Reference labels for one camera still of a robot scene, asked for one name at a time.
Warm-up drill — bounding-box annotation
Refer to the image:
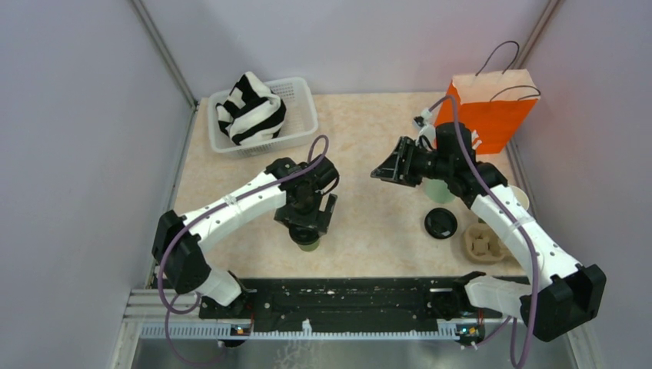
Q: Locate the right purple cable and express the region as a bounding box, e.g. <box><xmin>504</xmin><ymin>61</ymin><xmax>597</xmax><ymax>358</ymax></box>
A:
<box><xmin>427</xmin><ymin>94</ymin><xmax>541</xmax><ymax>369</ymax></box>

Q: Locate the black lid on table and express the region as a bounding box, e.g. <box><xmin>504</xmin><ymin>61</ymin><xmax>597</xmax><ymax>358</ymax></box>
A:
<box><xmin>424</xmin><ymin>208</ymin><xmax>458</xmax><ymax>240</ymax></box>

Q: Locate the green paper coffee cup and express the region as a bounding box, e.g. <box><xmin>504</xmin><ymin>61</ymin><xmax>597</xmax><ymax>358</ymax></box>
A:
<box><xmin>297</xmin><ymin>239</ymin><xmax>320</xmax><ymax>252</ymax></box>

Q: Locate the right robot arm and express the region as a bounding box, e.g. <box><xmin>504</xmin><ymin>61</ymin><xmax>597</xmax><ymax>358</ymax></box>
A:
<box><xmin>371</xmin><ymin>122</ymin><xmax>607</xmax><ymax>342</ymax></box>

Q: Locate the black white striped cloth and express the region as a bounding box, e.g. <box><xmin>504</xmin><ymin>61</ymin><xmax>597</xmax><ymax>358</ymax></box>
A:
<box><xmin>215</xmin><ymin>71</ymin><xmax>287</xmax><ymax>146</ymax></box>

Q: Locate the cardboard cup carrier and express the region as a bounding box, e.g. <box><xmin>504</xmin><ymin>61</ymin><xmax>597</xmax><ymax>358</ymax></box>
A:
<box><xmin>462</xmin><ymin>223</ymin><xmax>514</xmax><ymax>264</ymax></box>

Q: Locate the stack of paper cups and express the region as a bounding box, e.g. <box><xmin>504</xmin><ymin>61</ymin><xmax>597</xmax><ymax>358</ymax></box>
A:
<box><xmin>510</xmin><ymin>185</ymin><xmax>531</xmax><ymax>211</ymax></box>

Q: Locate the orange paper bag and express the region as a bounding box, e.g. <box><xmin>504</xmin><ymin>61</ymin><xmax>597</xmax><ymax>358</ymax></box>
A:
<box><xmin>433</xmin><ymin>40</ymin><xmax>541</xmax><ymax>155</ymax></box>

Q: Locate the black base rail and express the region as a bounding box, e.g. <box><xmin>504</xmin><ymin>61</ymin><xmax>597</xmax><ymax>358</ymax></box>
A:
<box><xmin>198</xmin><ymin>277</ymin><xmax>503</xmax><ymax>340</ymax></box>

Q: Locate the purple cable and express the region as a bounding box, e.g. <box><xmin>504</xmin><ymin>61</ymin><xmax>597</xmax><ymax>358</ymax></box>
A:
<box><xmin>427</xmin><ymin>94</ymin><xmax>541</xmax><ymax>369</ymax></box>
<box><xmin>156</xmin><ymin>134</ymin><xmax>331</xmax><ymax>367</ymax></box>

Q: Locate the green straw holder cup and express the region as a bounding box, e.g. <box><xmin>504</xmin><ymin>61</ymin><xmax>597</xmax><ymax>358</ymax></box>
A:
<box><xmin>424</xmin><ymin>179</ymin><xmax>455</xmax><ymax>204</ymax></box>

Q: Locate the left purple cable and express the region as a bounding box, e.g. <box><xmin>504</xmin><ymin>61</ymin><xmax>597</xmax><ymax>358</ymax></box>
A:
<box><xmin>156</xmin><ymin>134</ymin><xmax>331</xmax><ymax>367</ymax></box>

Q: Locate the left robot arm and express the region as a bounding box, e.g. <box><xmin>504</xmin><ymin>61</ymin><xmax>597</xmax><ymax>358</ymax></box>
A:
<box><xmin>152</xmin><ymin>155</ymin><xmax>340</xmax><ymax>318</ymax></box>

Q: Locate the white plastic basket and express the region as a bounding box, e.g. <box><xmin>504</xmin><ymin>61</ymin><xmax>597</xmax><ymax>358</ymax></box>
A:
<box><xmin>207</xmin><ymin>77</ymin><xmax>318</xmax><ymax>158</ymax></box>

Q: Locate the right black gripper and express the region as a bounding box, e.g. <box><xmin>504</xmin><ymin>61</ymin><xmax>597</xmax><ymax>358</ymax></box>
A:
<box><xmin>371</xmin><ymin>137</ymin><xmax>451</xmax><ymax>188</ymax></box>

